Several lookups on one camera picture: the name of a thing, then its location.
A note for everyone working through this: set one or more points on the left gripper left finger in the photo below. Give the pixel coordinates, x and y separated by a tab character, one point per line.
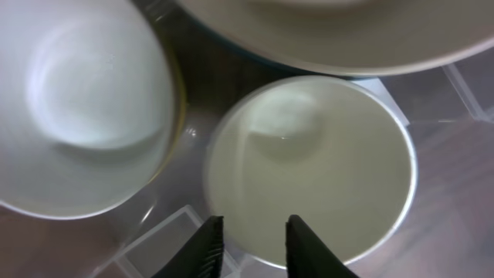
201	256

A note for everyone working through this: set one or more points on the large beige bowl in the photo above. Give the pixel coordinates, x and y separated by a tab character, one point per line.
352	38

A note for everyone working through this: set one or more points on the yellow bowl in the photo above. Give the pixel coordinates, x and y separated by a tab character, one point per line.
180	92

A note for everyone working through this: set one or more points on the cream white cup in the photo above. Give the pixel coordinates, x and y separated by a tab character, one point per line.
325	149

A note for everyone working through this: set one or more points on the clear plastic storage bin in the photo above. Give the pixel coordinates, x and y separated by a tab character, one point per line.
448	232

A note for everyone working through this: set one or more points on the white bowl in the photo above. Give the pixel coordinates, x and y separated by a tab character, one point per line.
89	106

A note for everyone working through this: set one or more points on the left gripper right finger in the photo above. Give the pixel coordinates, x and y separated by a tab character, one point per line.
307	256

